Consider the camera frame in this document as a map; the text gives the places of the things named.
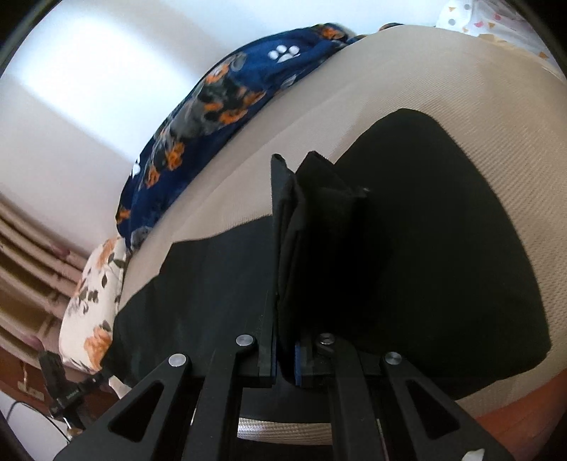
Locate blue dog print blanket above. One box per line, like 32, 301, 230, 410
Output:
115, 22, 368, 249

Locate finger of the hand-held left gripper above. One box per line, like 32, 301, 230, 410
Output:
73, 371, 111, 397

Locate thin black cable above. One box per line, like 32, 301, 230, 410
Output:
0, 399, 72, 444

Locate black pants with orange lining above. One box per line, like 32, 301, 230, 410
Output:
101, 107, 552, 411

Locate brown wooden furniture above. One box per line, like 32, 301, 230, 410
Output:
0, 346, 58, 404

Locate white floral pillow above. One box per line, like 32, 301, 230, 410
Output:
60, 236, 129, 373

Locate beige patterned curtain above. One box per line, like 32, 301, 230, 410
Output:
0, 190, 89, 355

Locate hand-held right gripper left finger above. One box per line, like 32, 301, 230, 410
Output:
53, 153, 295, 461

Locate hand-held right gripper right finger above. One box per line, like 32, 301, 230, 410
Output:
292, 332, 515, 461

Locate orange bed sheet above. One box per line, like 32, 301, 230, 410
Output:
452, 377, 559, 461

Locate beige woven bed mat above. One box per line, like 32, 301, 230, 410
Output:
111, 20, 561, 444

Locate white spotted cloth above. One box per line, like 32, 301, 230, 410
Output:
434, 0, 554, 63

